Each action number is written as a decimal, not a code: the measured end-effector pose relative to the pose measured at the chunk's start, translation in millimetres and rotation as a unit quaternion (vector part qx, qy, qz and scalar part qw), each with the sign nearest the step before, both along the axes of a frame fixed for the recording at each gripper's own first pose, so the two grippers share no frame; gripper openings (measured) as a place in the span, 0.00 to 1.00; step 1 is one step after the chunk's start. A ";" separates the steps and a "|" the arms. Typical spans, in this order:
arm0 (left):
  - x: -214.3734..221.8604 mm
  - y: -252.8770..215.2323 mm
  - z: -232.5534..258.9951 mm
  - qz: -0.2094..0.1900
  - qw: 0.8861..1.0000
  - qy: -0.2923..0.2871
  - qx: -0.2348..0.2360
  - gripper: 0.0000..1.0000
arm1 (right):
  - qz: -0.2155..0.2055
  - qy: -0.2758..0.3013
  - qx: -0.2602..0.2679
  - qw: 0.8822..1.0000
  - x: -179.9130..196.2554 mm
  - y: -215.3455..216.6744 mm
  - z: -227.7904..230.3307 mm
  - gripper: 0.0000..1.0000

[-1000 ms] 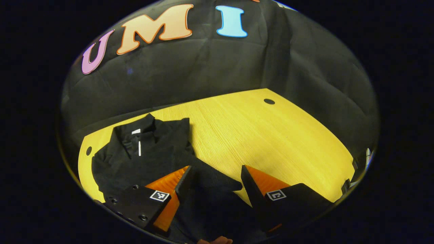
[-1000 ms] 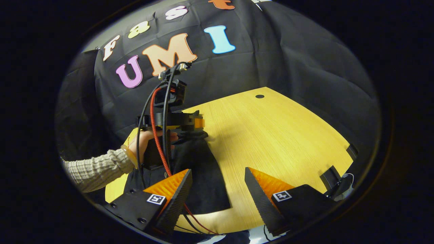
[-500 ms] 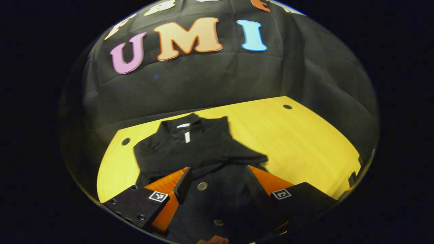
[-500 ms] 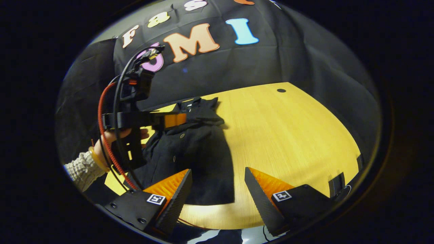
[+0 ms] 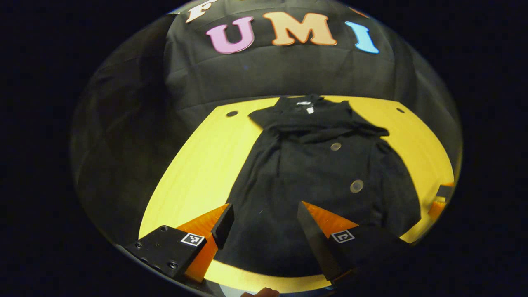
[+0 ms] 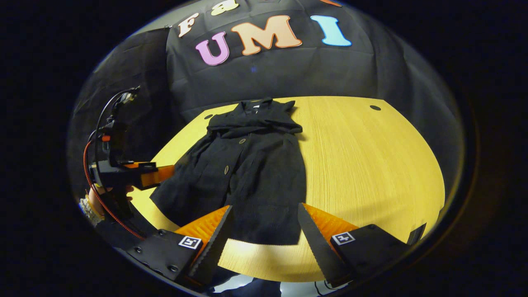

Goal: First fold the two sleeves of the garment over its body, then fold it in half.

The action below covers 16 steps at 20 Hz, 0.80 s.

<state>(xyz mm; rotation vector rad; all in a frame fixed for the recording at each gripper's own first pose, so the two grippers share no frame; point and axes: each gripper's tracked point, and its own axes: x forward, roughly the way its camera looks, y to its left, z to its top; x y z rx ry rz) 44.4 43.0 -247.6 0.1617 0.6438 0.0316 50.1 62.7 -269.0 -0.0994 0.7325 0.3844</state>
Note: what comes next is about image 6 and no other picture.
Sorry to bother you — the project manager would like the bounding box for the black cable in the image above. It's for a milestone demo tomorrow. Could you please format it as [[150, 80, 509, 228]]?
[[93, 87, 141, 165]]

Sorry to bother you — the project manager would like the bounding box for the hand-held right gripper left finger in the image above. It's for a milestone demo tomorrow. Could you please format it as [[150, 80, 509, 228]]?
[[125, 205, 234, 290]]

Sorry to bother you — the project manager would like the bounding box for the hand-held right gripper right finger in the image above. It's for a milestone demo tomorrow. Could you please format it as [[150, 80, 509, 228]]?
[[297, 202, 428, 289]]

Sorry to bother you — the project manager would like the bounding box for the black backdrop cloth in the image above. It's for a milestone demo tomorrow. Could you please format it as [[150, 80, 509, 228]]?
[[68, 0, 463, 194]]

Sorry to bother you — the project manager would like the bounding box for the black buttoned coat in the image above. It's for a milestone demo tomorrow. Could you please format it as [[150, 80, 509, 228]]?
[[149, 97, 308, 246]]

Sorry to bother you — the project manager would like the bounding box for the red cable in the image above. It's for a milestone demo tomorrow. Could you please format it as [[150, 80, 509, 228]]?
[[82, 139, 146, 241]]

